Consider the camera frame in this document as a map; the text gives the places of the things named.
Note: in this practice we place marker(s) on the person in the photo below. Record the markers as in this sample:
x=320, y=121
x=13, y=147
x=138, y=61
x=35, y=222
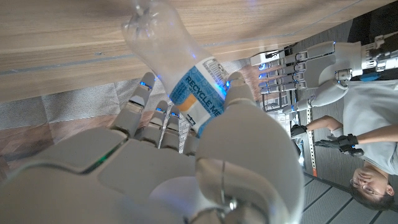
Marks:
x=370, y=105

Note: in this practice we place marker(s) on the clear plastic water bottle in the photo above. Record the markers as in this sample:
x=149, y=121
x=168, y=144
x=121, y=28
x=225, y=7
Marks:
x=161, y=40

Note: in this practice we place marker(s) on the white power strip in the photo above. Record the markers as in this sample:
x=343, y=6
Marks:
x=261, y=58

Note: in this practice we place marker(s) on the white perforated metal post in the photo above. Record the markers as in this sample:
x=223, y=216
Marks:
x=311, y=143

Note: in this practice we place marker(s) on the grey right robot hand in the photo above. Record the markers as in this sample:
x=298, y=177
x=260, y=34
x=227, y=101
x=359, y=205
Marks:
x=242, y=149

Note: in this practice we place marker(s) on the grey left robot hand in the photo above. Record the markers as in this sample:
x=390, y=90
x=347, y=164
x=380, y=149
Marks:
x=326, y=68

